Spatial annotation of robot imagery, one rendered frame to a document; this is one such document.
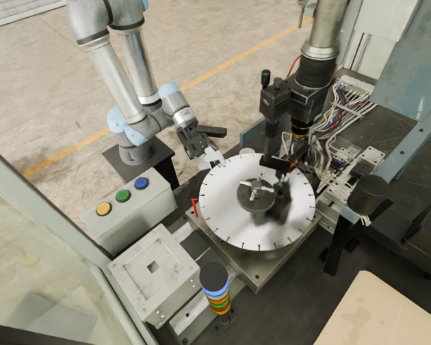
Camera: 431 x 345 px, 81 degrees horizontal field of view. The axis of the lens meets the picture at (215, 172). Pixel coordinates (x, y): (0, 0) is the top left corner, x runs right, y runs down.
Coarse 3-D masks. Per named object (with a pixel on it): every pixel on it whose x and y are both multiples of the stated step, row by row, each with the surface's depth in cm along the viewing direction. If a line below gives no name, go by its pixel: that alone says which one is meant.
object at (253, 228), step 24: (216, 168) 80; (240, 168) 80; (264, 168) 79; (216, 192) 74; (288, 192) 73; (312, 192) 72; (216, 216) 70; (240, 216) 69; (264, 216) 68; (288, 216) 68; (312, 216) 67; (240, 240) 65; (264, 240) 64; (288, 240) 64
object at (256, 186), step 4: (260, 172) 72; (260, 176) 71; (240, 180) 71; (256, 180) 70; (260, 180) 70; (244, 184) 70; (248, 184) 70; (252, 184) 69; (256, 184) 69; (260, 184) 69; (252, 188) 69; (256, 188) 68; (260, 188) 68; (264, 188) 68; (268, 188) 68; (252, 192) 68; (256, 192) 69; (252, 196) 67; (252, 200) 67
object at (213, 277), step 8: (208, 264) 41; (216, 264) 41; (200, 272) 40; (208, 272) 40; (216, 272) 40; (224, 272) 40; (200, 280) 39; (208, 280) 39; (216, 280) 39; (224, 280) 39; (208, 288) 38; (216, 288) 38; (224, 288) 40
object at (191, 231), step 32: (320, 0) 44; (320, 32) 47; (320, 64) 50; (320, 96) 57; (256, 128) 86; (352, 160) 103; (192, 224) 85; (192, 256) 83; (224, 256) 76; (256, 256) 72; (288, 256) 76; (256, 288) 69; (192, 320) 71
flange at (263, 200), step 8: (240, 184) 75; (264, 184) 74; (240, 192) 73; (248, 192) 71; (264, 192) 72; (272, 192) 72; (240, 200) 71; (248, 200) 71; (256, 200) 71; (264, 200) 70; (272, 200) 70; (248, 208) 69; (256, 208) 69; (264, 208) 69
